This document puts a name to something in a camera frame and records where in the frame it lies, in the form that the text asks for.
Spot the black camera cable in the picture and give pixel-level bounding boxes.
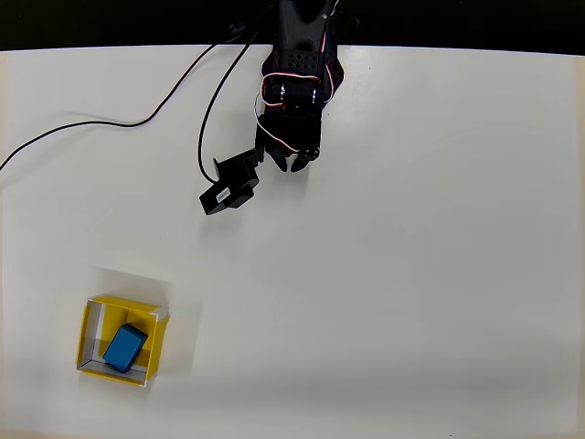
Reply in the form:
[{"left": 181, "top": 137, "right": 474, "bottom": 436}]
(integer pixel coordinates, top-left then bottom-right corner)
[{"left": 0, "top": 8, "right": 280, "bottom": 185}]

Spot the blue block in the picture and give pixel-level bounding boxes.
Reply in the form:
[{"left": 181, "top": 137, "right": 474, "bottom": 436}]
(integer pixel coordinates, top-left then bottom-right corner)
[{"left": 101, "top": 322, "right": 150, "bottom": 373}]

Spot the yellow open box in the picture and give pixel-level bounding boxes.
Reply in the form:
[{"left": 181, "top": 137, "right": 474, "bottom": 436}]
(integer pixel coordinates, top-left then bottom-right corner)
[{"left": 74, "top": 294, "right": 172, "bottom": 389}]

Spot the black wrist-mounted camera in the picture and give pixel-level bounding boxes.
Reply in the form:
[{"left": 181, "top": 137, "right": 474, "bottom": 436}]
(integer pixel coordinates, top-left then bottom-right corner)
[{"left": 197, "top": 146, "right": 267, "bottom": 217}]

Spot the red white servo wire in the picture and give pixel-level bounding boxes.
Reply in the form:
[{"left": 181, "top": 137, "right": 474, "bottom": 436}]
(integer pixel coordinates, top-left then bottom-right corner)
[{"left": 253, "top": 71, "right": 322, "bottom": 157}]

